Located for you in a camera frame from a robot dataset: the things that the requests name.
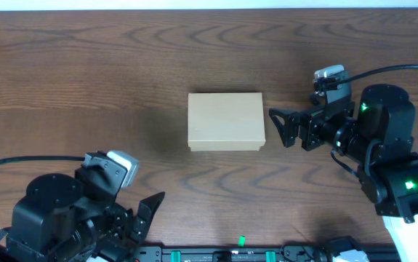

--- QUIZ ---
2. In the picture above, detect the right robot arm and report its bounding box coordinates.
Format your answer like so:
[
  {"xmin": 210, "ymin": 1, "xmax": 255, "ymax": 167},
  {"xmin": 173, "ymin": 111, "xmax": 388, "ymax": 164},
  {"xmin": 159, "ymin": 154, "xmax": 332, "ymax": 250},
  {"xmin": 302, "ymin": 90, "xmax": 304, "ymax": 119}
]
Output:
[{"xmin": 269, "ymin": 84, "xmax": 418, "ymax": 261}]

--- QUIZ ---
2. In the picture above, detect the brown cardboard box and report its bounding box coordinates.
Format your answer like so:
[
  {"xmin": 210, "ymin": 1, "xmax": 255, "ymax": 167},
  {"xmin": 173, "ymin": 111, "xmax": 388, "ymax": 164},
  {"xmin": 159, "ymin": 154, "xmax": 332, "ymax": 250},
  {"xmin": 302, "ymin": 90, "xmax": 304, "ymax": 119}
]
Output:
[{"xmin": 188, "ymin": 92, "xmax": 266, "ymax": 151}]

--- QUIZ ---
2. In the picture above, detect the small green clip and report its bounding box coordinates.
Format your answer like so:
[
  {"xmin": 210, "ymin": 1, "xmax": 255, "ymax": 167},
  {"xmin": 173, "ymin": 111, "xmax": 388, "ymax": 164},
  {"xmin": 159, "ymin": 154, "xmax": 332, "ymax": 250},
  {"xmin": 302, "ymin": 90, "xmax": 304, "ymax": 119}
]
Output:
[{"xmin": 238, "ymin": 236, "xmax": 246, "ymax": 247}]

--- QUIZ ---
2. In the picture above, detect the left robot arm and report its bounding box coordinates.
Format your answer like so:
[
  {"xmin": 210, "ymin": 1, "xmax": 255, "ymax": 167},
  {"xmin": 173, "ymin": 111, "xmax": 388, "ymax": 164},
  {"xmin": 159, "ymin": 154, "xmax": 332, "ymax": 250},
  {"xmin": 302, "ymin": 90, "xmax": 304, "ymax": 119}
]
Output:
[{"xmin": 0, "ymin": 173, "xmax": 165, "ymax": 261}]

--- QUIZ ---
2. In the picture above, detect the black mounting rail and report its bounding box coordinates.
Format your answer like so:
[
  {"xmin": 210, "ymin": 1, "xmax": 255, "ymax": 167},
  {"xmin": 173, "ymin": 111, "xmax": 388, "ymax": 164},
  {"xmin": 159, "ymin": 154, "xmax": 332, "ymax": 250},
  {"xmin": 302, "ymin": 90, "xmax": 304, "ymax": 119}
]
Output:
[{"xmin": 84, "ymin": 238, "xmax": 401, "ymax": 262}]

